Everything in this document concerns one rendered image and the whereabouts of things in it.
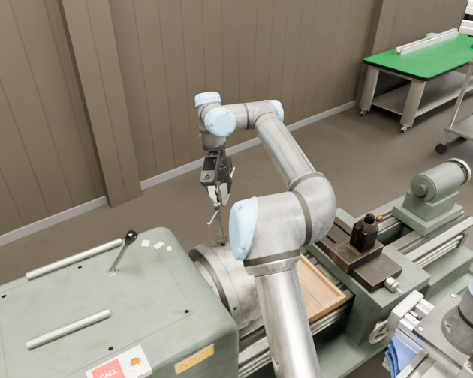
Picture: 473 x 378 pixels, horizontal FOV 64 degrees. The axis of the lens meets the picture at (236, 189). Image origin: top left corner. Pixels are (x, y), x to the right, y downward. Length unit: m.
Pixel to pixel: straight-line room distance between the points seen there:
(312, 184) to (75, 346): 0.70
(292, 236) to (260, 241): 0.06
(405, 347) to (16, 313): 1.15
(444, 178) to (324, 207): 1.29
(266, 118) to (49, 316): 0.78
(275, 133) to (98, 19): 2.17
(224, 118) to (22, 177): 2.44
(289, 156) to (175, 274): 0.51
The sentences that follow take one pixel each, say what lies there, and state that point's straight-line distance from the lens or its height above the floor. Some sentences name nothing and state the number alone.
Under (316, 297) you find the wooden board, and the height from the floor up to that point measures 0.89.
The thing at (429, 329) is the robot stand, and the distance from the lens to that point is 1.28.
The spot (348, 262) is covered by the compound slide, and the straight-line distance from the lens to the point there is 1.58.
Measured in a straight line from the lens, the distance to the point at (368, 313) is 1.68.
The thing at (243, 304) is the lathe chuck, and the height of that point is 1.14.
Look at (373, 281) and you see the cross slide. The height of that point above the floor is 0.97.
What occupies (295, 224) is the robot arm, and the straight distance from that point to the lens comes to 0.73.
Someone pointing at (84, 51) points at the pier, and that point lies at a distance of 2.96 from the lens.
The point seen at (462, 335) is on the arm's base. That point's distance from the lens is 1.25.
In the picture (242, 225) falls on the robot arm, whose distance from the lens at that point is 0.70.
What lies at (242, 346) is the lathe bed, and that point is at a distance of 1.48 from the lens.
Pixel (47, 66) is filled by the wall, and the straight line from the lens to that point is 3.02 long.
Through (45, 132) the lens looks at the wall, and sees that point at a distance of 3.16.
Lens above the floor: 2.12
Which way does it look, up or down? 36 degrees down
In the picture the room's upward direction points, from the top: 1 degrees clockwise
